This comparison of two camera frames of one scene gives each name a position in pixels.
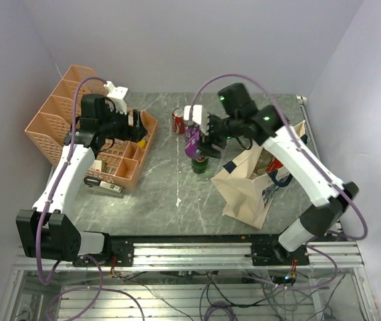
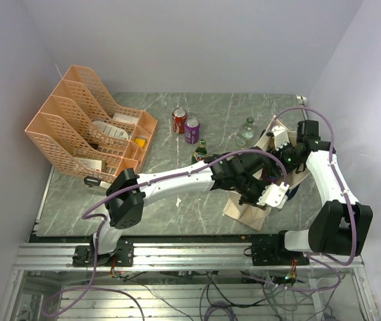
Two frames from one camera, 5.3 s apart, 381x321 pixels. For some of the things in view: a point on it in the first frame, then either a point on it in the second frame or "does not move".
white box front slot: [97, 165] does not move
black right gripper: [208, 135] to [278, 154]
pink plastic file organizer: [119, 163] does not move
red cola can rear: [178, 120] does not move
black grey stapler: [92, 181] does not move
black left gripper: [136, 132] to [254, 201]
